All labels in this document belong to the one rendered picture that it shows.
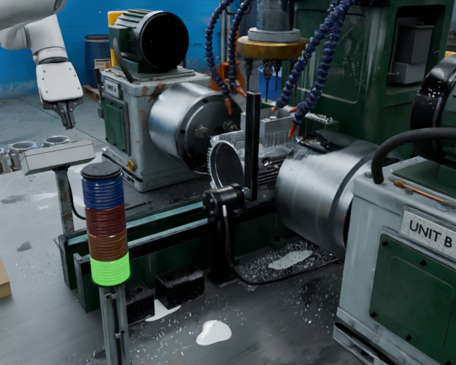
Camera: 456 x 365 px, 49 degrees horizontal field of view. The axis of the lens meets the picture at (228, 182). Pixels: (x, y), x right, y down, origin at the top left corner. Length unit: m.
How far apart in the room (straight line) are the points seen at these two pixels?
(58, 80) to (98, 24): 5.81
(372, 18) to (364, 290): 0.66
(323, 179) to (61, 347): 0.61
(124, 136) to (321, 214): 0.88
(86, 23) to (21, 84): 1.17
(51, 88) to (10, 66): 5.41
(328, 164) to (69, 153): 0.66
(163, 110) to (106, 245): 0.78
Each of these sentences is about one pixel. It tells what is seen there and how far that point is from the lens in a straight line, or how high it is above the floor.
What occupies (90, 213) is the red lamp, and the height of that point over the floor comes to 1.16.
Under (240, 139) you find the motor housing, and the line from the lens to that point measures 1.23.
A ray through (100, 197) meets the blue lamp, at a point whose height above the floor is 1.18.
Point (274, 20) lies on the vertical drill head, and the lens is 1.22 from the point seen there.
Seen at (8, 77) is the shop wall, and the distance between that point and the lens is 6.77.
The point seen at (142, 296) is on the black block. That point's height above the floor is 0.86.
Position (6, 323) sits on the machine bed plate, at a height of 0.80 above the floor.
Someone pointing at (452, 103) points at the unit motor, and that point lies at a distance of 0.84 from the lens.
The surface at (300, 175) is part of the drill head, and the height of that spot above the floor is 1.10.
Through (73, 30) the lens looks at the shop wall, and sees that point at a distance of 7.01.
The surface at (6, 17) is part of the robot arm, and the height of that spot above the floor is 1.41.
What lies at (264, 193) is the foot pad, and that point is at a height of 0.98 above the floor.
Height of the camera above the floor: 1.49
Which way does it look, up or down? 23 degrees down
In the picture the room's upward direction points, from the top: 1 degrees clockwise
